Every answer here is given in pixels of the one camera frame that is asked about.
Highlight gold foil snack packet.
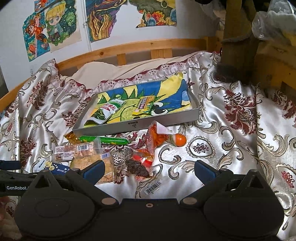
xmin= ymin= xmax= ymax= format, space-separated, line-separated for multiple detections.
xmin=64 ymin=131 xmax=82 ymax=145

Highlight blue white snack packet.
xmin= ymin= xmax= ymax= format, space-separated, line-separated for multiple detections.
xmin=33 ymin=160 xmax=70 ymax=175

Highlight peanut bar clear pack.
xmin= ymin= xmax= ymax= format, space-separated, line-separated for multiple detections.
xmin=54 ymin=142 xmax=103 ymax=162

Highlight pile of dark clothes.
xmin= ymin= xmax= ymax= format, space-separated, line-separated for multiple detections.
xmin=199 ymin=0 xmax=296 ymax=85

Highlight rice cracker clear pack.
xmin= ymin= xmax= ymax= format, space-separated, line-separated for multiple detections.
xmin=70 ymin=153 xmax=114 ymax=185

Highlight landscape hill drawing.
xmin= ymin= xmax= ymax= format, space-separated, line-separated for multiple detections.
xmin=129 ymin=0 xmax=177 ymax=28

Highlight blond boy drawing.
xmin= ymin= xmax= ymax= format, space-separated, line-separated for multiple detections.
xmin=45 ymin=0 xmax=81 ymax=52

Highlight red-haired girl drawing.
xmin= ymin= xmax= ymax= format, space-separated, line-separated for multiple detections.
xmin=23 ymin=11 xmax=50 ymax=62

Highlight dark dried meat packet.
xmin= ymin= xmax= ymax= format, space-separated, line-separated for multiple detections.
xmin=125 ymin=159 xmax=150 ymax=178

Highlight floral satin bedspread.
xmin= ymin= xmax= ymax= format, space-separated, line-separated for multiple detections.
xmin=1 ymin=52 xmax=295 ymax=240

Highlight seaweed snack white green bag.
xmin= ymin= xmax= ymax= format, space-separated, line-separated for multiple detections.
xmin=87 ymin=98 xmax=126 ymax=125

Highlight white fluffy blanket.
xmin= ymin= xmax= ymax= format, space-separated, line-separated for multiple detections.
xmin=1 ymin=214 xmax=22 ymax=240

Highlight clear plastic bag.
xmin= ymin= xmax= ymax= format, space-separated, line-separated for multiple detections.
xmin=252 ymin=1 xmax=295 ymax=46

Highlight silver tray with drawing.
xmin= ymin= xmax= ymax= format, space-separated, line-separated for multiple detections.
xmin=73 ymin=72 xmax=199 ymax=137

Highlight barcode label sticker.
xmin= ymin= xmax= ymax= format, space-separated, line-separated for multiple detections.
xmin=144 ymin=180 xmax=162 ymax=195

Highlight orange snack bag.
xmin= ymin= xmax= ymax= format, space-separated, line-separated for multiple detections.
xmin=146 ymin=121 xmax=174 ymax=157

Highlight wooden bed frame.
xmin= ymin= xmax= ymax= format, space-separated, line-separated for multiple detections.
xmin=1 ymin=37 xmax=222 ymax=120

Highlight seaweed and planet drawing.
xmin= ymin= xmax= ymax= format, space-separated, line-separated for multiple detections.
xmin=85 ymin=0 xmax=126 ymax=42

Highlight cream pillow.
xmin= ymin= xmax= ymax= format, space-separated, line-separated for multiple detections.
xmin=61 ymin=53 xmax=194 ymax=89

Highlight green sausage stick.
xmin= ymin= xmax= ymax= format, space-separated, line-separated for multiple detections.
xmin=79 ymin=136 xmax=130 ymax=146

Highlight orange mandarin fruit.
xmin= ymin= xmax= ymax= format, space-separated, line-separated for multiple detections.
xmin=170 ymin=133 xmax=187 ymax=147

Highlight yellow snack packet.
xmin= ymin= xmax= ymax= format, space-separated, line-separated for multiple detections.
xmin=132 ymin=95 xmax=155 ymax=115

